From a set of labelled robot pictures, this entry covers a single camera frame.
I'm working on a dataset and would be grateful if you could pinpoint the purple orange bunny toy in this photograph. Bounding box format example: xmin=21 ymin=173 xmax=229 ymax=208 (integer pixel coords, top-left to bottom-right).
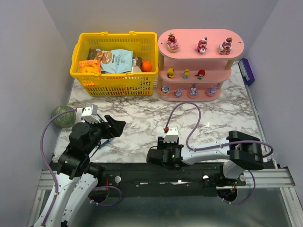
xmin=161 ymin=85 xmax=169 ymax=97

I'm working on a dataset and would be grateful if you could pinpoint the small purple bunny toy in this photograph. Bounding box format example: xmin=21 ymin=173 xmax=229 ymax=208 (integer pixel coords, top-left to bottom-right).
xmin=174 ymin=88 xmax=183 ymax=98

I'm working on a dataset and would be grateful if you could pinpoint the yellow duck toy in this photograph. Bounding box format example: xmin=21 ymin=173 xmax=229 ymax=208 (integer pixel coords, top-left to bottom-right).
xmin=167 ymin=68 xmax=175 ymax=79

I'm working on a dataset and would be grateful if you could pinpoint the small yellow blue toy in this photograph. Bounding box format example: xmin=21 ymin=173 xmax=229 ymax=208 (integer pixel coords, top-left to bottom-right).
xmin=183 ymin=69 xmax=190 ymax=79

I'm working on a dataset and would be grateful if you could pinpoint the red cherry toy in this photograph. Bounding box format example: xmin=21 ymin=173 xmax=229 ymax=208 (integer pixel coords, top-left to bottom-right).
xmin=195 ymin=70 xmax=205 ymax=80

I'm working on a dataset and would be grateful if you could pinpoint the strawberry pink bear donut toy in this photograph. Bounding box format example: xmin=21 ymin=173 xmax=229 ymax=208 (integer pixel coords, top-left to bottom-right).
xmin=166 ymin=33 xmax=179 ymax=52

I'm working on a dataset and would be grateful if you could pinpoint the pink bear figure toy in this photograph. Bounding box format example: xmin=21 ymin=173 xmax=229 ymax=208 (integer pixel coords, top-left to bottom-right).
xmin=195 ymin=37 xmax=207 ymax=54

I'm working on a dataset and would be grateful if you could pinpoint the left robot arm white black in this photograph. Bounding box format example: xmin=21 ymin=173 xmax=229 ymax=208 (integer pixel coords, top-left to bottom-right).
xmin=34 ymin=115 xmax=126 ymax=227

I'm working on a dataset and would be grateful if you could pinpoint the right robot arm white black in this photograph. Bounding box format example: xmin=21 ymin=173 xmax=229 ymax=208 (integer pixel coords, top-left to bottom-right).
xmin=146 ymin=126 xmax=264 ymax=180

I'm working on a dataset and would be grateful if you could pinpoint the purple bunny toy on shelf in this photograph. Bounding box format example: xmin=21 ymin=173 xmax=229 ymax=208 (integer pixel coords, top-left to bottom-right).
xmin=205 ymin=86 xmax=220 ymax=97

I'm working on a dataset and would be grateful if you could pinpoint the pink three-tier shelf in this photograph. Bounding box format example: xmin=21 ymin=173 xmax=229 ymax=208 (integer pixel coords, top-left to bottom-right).
xmin=157 ymin=29 xmax=244 ymax=102

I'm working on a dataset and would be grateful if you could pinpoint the blue white box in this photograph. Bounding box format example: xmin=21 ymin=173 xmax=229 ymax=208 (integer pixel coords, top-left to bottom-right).
xmin=98 ymin=139 xmax=111 ymax=149

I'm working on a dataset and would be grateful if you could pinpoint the green textured melon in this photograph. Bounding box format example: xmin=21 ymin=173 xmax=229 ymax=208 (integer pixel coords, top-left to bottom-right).
xmin=51 ymin=105 xmax=76 ymax=128

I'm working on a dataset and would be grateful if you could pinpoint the beige round item in basket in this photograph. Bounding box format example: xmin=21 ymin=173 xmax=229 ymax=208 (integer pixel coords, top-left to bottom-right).
xmin=131 ymin=65 xmax=142 ymax=73

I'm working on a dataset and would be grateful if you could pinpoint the yellow plastic shopping basket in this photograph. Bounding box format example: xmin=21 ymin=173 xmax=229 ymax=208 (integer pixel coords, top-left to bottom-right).
xmin=70 ymin=31 xmax=159 ymax=96

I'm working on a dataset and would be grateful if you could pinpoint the orange snack box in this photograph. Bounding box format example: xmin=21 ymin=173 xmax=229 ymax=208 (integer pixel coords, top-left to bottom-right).
xmin=79 ymin=60 xmax=102 ymax=78

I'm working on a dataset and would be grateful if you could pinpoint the light blue chips bag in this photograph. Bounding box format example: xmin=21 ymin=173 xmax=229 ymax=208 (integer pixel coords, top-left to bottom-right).
xmin=95 ymin=49 xmax=133 ymax=74

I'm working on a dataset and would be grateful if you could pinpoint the orange fruit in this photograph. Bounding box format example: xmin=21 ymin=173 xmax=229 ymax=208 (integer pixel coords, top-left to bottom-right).
xmin=141 ymin=61 xmax=152 ymax=72

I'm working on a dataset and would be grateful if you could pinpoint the brown snack packet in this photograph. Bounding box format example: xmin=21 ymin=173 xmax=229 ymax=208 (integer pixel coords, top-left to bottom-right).
xmin=87 ymin=48 xmax=100 ymax=60

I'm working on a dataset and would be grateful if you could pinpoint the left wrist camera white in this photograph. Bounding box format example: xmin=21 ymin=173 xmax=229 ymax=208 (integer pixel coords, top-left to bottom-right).
xmin=75 ymin=104 xmax=101 ymax=123

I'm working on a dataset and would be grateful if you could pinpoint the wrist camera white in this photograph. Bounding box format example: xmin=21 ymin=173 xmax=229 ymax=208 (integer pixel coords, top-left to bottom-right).
xmin=75 ymin=104 xmax=101 ymax=123
xmin=163 ymin=126 xmax=178 ymax=143

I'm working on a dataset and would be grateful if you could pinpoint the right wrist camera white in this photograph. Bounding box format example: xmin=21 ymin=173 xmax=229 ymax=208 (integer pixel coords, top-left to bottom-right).
xmin=163 ymin=126 xmax=178 ymax=143

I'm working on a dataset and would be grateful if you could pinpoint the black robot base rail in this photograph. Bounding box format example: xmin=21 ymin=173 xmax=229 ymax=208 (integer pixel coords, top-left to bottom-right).
xmin=88 ymin=163 xmax=245 ymax=201

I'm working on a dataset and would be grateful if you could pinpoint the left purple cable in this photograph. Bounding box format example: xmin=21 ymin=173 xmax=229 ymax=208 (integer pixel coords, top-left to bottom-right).
xmin=40 ymin=107 xmax=79 ymax=227

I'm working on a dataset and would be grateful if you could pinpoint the purple box at wall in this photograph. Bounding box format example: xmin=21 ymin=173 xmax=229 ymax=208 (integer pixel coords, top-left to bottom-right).
xmin=238 ymin=58 xmax=255 ymax=86

